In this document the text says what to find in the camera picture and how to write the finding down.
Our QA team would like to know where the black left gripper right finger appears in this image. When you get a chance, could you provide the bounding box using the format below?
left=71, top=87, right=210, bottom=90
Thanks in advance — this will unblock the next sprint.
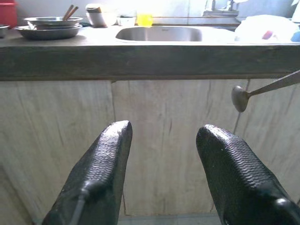
left=195, top=124, right=300, bottom=225

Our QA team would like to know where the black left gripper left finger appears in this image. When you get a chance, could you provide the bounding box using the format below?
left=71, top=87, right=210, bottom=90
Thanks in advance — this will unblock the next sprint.
left=42, top=120, right=133, bottom=225

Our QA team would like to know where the steel spoon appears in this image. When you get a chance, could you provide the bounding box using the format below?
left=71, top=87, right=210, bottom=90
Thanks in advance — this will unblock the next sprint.
left=231, top=69, right=300, bottom=113

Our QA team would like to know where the grey wood cabinet door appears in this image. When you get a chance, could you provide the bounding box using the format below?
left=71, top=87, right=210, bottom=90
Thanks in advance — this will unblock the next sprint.
left=234, top=78, right=300, bottom=204
left=0, top=81, right=113, bottom=225
left=111, top=79, right=249, bottom=216

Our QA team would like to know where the steel plate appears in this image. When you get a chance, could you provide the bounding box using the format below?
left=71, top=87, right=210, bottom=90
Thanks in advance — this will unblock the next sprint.
left=13, top=24, right=84, bottom=40

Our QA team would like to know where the white plastic bag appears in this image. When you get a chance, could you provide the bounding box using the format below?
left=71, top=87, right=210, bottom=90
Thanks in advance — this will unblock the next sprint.
left=234, top=14, right=300, bottom=43

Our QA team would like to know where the stainless steel sink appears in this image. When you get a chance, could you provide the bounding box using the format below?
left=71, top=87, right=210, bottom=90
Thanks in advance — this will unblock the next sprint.
left=114, top=24, right=237, bottom=44

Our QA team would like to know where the white cup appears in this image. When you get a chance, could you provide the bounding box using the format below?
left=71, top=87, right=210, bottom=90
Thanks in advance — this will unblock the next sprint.
left=85, top=3, right=109, bottom=28

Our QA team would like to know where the small white container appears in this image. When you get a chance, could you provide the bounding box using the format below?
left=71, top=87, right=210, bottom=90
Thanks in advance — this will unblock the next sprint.
left=116, top=15, right=137, bottom=26

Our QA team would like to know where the yellow drinking glass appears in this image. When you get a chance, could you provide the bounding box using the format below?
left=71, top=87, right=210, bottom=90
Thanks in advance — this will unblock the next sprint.
left=136, top=13, right=154, bottom=26

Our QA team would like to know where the brown wooden chopstick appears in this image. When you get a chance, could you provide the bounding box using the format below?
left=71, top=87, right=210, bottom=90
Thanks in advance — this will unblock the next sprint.
left=62, top=4, right=75, bottom=21
left=66, top=6, right=79, bottom=21

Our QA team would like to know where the gooseneck faucet with spray head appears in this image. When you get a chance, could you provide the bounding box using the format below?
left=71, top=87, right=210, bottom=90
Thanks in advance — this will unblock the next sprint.
left=202, top=0, right=240, bottom=17

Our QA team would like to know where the red plastic basin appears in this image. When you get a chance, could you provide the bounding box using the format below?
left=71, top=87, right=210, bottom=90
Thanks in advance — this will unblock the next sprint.
left=0, top=0, right=18, bottom=23

